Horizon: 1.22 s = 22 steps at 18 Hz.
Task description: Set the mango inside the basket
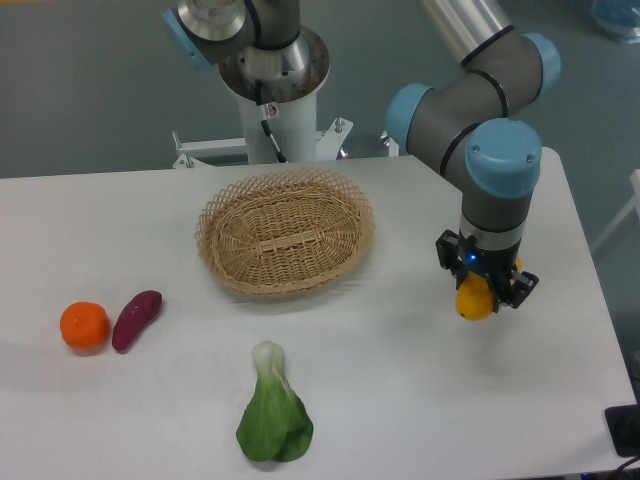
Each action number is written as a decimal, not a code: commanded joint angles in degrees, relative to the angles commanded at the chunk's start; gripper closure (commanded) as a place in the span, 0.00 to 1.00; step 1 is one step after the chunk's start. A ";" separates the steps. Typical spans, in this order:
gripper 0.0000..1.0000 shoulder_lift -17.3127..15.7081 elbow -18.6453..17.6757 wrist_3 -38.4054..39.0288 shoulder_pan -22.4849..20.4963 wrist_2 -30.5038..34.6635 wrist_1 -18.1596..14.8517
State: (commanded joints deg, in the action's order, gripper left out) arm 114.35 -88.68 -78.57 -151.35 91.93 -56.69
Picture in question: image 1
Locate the orange tangerine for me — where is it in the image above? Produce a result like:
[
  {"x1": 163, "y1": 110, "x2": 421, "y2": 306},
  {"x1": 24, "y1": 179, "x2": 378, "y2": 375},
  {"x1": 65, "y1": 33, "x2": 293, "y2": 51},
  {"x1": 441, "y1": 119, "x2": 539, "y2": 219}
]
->
[{"x1": 59, "y1": 301, "x2": 111, "y2": 356}]

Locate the woven wicker basket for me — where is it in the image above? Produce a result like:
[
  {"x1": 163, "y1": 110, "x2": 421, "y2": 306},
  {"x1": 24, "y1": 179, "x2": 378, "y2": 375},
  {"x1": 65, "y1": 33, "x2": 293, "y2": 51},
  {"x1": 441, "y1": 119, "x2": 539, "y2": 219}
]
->
[{"x1": 195, "y1": 168, "x2": 375, "y2": 297}]

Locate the blue object top right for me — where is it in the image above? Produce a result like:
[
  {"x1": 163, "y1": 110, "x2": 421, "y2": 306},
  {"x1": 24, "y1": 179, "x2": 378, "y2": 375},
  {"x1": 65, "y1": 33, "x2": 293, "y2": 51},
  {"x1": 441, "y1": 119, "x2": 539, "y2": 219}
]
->
[{"x1": 590, "y1": 0, "x2": 639, "y2": 44}]

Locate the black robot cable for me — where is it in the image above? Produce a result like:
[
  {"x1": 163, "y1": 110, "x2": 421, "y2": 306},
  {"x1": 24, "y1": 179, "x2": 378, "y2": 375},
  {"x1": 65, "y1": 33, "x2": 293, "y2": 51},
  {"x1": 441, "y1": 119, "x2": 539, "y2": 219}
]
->
[{"x1": 254, "y1": 79, "x2": 291, "y2": 164}]

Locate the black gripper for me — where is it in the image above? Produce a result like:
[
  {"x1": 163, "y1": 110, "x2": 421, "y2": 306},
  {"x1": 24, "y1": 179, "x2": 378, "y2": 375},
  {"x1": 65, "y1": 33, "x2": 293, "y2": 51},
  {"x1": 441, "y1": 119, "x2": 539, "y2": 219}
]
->
[{"x1": 435, "y1": 230, "x2": 539, "y2": 313}]

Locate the purple sweet potato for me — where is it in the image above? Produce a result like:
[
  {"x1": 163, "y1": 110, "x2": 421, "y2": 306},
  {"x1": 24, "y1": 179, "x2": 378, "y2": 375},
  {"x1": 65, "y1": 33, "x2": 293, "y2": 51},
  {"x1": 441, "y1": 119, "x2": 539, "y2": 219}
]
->
[{"x1": 112, "y1": 290, "x2": 163, "y2": 353}]

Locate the white frame at right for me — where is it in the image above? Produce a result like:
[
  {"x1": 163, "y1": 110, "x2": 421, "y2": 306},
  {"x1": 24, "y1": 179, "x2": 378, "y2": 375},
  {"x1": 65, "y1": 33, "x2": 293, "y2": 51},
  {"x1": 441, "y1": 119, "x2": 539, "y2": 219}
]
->
[{"x1": 590, "y1": 169, "x2": 639, "y2": 258}]

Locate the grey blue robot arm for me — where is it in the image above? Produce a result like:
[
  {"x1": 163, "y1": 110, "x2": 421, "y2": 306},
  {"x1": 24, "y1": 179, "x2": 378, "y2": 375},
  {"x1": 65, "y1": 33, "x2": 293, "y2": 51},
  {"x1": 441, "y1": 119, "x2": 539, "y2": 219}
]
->
[{"x1": 163, "y1": 1, "x2": 561, "y2": 319}]

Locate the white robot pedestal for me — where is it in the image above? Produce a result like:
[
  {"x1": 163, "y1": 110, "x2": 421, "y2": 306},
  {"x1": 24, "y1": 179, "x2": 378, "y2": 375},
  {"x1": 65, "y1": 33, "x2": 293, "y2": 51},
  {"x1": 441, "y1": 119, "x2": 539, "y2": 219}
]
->
[{"x1": 171, "y1": 24, "x2": 401, "y2": 169}]

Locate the green bok choy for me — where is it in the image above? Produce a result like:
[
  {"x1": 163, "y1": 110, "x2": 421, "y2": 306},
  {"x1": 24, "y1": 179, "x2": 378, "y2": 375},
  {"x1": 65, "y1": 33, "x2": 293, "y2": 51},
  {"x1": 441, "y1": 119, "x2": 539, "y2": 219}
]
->
[{"x1": 236, "y1": 341, "x2": 314, "y2": 462}]

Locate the black device at edge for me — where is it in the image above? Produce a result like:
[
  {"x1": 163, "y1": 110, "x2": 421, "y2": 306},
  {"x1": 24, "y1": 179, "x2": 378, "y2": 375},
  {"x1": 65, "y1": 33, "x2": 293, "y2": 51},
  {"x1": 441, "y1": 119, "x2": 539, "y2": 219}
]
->
[{"x1": 604, "y1": 404, "x2": 639, "y2": 458}]

